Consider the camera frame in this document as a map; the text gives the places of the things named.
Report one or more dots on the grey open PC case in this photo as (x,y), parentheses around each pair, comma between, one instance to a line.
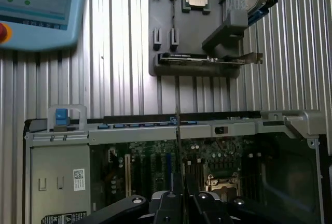
(155,133)

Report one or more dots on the black RAM slot bank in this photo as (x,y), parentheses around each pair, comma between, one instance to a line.
(194,169)

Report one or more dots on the grey metal drive cage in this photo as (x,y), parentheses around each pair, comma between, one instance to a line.
(57,161)

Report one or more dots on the tan expansion slot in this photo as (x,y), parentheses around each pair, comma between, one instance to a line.
(127,174)

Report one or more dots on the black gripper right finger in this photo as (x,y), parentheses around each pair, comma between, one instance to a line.
(205,208)

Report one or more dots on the blue case latch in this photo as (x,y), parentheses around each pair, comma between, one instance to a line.
(62,117)

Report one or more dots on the blue-grey teach pendant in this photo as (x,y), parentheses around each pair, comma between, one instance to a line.
(39,27)

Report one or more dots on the blue expansion slot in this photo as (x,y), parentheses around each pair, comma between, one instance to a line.
(169,172)

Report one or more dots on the metal CPU socket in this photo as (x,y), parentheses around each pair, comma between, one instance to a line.
(220,185)

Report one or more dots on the black graphics card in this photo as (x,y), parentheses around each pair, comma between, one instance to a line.
(186,59)

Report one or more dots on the green motherboard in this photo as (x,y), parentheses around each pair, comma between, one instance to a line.
(155,161)

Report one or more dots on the red emergency stop button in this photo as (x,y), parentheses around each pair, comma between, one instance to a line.
(3,33)

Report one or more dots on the grey parts rack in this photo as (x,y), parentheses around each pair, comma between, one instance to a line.
(197,32)

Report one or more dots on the black fan shroud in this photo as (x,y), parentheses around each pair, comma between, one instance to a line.
(290,187)

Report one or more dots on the black frame latch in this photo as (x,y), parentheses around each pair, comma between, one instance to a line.
(221,130)

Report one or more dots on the black expansion slot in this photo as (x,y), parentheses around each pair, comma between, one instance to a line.
(147,174)

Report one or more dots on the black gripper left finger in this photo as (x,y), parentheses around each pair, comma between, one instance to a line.
(166,208)

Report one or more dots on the black warning label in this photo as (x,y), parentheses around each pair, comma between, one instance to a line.
(64,218)

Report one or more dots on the white barcode label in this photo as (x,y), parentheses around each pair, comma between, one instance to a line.
(79,180)

